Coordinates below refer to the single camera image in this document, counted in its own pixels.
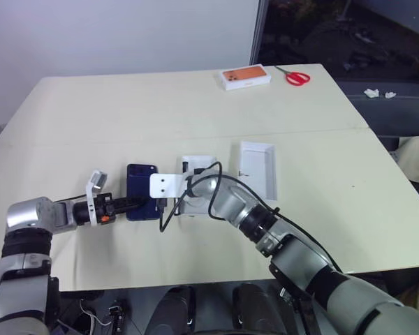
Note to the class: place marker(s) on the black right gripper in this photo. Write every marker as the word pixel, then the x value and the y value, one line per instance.
pixel 161 204

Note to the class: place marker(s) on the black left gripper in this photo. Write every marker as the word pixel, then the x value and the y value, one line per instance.
pixel 106 209

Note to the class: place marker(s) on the dark blue smartphone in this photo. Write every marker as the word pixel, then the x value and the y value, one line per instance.
pixel 138 181

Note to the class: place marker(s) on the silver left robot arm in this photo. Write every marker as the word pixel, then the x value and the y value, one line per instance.
pixel 21 244

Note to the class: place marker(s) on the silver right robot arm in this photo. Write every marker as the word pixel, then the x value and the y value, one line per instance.
pixel 237 200

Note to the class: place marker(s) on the white phone box base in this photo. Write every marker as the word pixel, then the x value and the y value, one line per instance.
pixel 202 161

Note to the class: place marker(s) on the white iPhone box lid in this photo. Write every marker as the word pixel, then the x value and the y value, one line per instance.
pixel 260 167

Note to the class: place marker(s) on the closed orange-print phone box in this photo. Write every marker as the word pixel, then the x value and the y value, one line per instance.
pixel 243 77

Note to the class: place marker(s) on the dark rounded shape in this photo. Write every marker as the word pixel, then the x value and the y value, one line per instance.
pixel 176 310

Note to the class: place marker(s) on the small black electronic device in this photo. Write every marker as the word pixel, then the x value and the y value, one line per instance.
pixel 118 315

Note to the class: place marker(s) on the crumpled white paper scrap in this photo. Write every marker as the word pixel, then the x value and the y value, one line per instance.
pixel 372 93
pixel 390 94

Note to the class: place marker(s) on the dark grey bench seat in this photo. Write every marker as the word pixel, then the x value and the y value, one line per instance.
pixel 384 111

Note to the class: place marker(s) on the beige cushion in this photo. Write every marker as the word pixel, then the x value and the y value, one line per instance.
pixel 417 157

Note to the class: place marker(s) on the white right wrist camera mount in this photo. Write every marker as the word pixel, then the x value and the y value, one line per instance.
pixel 171 186

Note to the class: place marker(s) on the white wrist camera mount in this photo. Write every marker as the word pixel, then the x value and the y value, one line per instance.
pixel 91 195
pixel 171 186

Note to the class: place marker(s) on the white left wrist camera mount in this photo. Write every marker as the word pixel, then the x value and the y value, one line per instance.
pixel 91 195

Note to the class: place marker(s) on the grey partition post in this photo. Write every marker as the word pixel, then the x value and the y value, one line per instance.
pixel 259 31

